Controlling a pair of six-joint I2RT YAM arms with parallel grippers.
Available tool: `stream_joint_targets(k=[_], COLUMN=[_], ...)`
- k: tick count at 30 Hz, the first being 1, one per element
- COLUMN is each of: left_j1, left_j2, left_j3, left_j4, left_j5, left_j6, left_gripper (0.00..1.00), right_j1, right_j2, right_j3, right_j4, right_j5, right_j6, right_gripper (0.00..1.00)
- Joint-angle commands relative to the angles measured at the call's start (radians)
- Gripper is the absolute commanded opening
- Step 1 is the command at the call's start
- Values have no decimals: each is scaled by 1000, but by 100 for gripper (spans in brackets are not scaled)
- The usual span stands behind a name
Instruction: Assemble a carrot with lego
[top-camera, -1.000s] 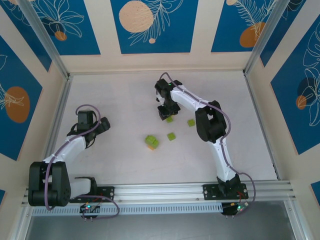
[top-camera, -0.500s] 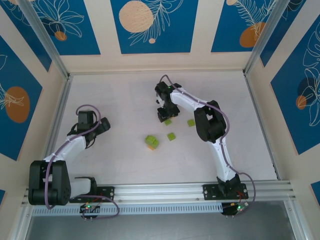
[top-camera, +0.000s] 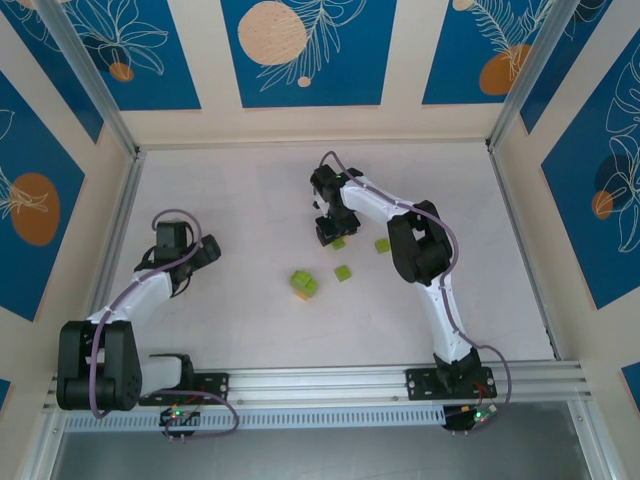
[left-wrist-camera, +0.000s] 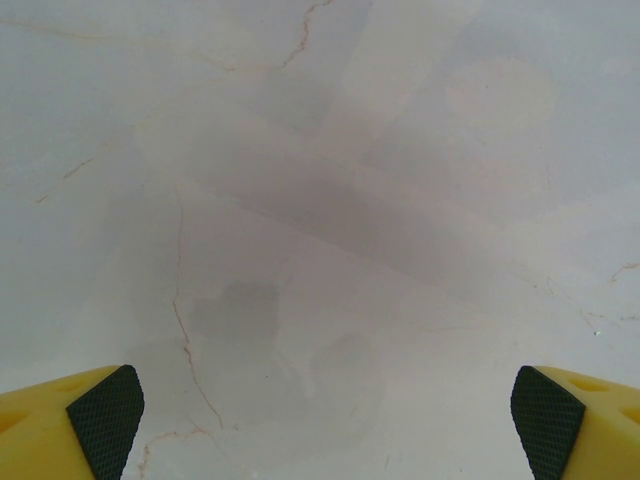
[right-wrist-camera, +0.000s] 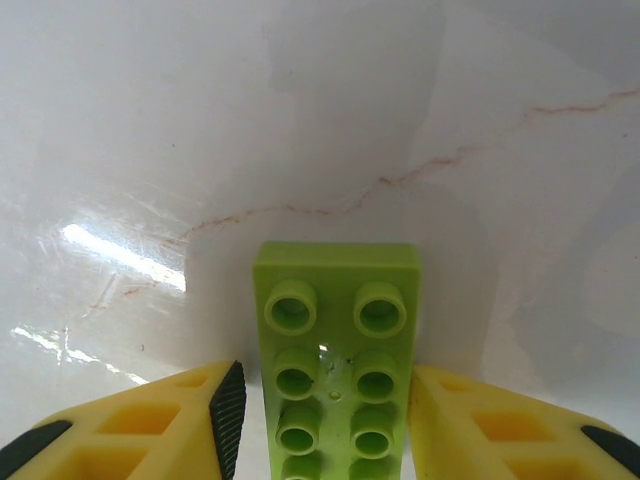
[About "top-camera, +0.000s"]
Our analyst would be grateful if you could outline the black controller board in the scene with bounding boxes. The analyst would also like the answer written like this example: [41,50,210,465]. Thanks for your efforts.
[442,403,499,435]
[158,405,204,435]

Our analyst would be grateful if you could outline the grey metal plate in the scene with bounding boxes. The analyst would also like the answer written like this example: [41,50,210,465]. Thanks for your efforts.
[49,429,614,480]

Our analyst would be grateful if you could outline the left black wrist camera box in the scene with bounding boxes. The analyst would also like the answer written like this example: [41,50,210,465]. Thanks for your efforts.
[153,219,194,259]

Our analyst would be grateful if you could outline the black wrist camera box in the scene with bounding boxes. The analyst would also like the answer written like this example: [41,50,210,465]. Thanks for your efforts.
[153,219,194,259]
[310,167,346,199]

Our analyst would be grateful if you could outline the right black wrist camera box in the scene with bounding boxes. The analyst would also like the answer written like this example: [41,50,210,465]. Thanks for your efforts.
[310,167,346,199]

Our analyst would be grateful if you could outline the aluminium side rail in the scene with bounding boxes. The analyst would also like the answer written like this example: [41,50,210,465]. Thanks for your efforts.
[487,142,562,362]
[88,148,149,326]

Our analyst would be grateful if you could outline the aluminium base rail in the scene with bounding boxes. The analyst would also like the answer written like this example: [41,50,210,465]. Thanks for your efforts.
[42,360,587,412]

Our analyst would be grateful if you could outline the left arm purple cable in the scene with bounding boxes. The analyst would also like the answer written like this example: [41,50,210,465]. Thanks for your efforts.
[89,208,240,441]

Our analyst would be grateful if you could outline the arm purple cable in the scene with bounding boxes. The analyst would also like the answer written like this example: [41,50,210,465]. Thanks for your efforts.
[317,151,512,416]
[89,208,240,441]

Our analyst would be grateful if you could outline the white slotted cable duct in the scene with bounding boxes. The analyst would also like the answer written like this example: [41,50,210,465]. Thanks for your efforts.
[63,405,447,432]

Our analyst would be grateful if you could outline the aluminium frame post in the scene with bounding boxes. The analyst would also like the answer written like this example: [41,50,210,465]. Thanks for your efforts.
[34,0,141,157]
[485,0,591,151]

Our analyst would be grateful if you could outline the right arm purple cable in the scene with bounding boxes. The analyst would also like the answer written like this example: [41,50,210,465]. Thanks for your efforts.
[317,151,512,416]

